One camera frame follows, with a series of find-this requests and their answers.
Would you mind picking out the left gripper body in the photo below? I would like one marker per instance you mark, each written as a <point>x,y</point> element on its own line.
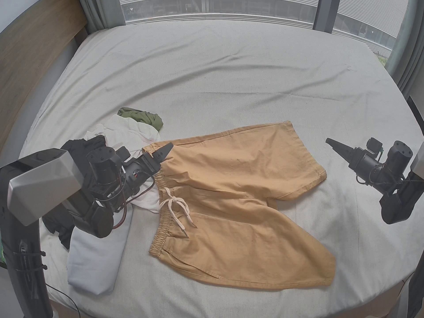
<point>142,171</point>

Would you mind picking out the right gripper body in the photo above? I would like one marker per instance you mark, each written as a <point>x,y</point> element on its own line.
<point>362,164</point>

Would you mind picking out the tan shorts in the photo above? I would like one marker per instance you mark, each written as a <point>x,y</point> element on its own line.
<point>238,194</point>

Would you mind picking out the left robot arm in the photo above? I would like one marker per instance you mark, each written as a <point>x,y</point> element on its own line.
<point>43,184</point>

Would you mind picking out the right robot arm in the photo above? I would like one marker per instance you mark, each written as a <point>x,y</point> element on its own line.
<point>397,204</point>

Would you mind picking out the white garment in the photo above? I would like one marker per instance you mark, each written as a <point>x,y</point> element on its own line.
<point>132,134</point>

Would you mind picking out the green garment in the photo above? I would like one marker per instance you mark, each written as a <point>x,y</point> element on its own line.
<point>142,116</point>

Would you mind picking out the black garment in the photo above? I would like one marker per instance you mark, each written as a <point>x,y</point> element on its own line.
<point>59,227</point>

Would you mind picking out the pale blue garment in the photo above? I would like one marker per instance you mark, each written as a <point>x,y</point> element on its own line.
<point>96,263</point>

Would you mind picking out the grey-green curtain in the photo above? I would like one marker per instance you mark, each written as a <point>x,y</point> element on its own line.
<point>96,2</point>
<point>409,45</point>

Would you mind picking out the bed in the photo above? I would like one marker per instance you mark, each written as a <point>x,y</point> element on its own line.
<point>248,78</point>

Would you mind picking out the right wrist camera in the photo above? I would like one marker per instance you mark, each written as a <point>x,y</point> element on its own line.
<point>375,146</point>

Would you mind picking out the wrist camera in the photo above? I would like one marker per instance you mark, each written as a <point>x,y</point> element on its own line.
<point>375,146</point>
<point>123,152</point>

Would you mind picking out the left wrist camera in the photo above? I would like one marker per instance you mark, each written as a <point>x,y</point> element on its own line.
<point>123,152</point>

